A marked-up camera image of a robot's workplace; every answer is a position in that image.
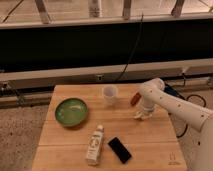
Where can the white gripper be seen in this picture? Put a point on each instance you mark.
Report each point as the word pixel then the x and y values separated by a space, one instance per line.
pixel 146 106

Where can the white sponge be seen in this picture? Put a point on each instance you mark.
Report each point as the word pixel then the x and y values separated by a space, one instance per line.
pixel 141 116

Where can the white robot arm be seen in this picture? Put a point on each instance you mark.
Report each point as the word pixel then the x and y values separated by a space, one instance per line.
pixel 198 117

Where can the brown sausage-shaped object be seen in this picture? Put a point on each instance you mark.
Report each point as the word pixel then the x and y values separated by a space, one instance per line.
pixel 135 99

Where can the clear plastic cup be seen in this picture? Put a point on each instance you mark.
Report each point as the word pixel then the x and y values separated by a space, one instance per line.
pixel 109 93

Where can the black smartphone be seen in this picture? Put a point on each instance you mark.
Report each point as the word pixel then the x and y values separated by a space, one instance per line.
pixel 120 150

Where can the white plastic bottle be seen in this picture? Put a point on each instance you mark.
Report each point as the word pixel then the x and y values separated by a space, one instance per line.
pixel 94 146

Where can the green bowl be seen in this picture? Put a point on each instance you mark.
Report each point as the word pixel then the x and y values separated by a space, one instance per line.
pixel 71 112

